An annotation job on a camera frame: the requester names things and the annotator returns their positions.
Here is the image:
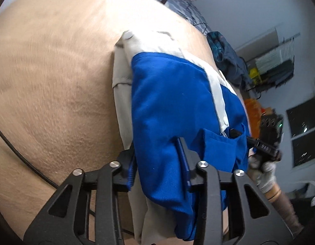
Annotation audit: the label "white striped towel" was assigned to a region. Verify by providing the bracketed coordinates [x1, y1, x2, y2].
[254, 42, 294, 72]

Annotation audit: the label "beige and blue jacket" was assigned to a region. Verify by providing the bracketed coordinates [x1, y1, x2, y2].
[112, 30, 252, 244]

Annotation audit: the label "orange crate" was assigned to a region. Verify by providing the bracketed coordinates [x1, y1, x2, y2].
[243, 98, 262, 138]

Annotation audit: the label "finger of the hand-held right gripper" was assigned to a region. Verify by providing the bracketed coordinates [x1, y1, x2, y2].
[229, 129, 257, 146]

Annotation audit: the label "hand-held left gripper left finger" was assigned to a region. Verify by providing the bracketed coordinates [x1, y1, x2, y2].
[23, 143, 138, 245]

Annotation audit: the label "dark window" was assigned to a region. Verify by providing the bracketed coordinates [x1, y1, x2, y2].
[286, 97, 315, 169]

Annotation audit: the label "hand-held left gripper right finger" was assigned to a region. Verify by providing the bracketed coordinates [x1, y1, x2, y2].
[176, 137, 293, 245]

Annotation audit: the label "dark blue clothes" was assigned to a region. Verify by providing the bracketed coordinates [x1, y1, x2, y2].
[206, 31, 253, 91]

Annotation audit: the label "person's right hand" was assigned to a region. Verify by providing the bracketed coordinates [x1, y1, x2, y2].
[247, 149, 276, 193]

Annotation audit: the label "black clothes rack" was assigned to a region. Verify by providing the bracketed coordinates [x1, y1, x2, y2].
[245, 32, 301, 99]

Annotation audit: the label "dark hanging clothes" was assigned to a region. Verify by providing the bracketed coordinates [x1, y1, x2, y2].
[261, 60, 294, 87]

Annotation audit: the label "black cable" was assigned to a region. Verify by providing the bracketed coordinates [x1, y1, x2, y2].
[0, 124, 134, 235]
[185, 2, 211, 35]

